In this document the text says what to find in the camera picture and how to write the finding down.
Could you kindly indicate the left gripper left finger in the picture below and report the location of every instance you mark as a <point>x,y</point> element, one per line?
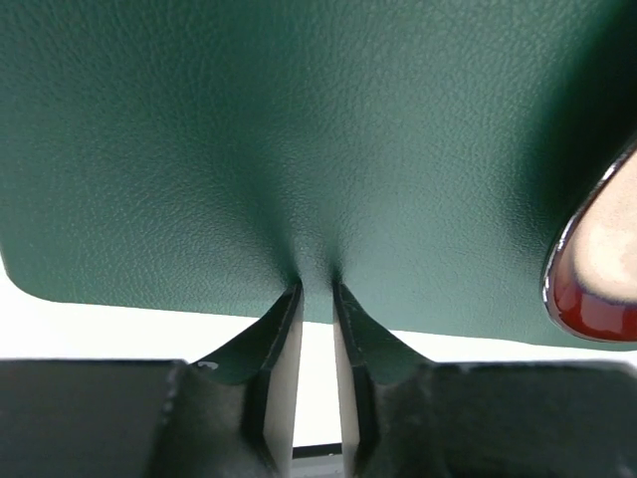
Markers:
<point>228,414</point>

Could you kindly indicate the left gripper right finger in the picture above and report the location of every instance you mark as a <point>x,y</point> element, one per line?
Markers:
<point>405,415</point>

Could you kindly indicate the red rimmed beige plate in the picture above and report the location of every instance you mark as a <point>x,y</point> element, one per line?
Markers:
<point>589,281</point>

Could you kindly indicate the green placemat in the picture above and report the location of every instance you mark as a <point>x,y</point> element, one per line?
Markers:
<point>203,156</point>

